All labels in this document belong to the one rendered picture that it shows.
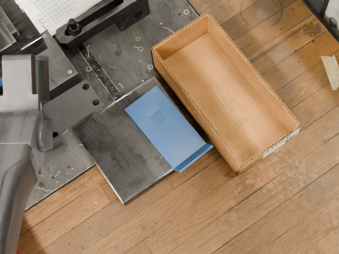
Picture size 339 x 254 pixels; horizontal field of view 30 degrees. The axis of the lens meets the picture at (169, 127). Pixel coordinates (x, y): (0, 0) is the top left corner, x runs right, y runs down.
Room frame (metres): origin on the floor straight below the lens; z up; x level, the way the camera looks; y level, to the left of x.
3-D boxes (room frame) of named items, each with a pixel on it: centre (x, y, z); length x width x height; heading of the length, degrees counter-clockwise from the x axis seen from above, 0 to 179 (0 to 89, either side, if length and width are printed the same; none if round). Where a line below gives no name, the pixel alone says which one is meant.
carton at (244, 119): (0.40, -0.10, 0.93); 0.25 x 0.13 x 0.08; 27
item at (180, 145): (0.35, 0.00, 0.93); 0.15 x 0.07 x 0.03; 31
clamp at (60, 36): (0.56, 0.10, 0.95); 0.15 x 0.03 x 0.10; 117
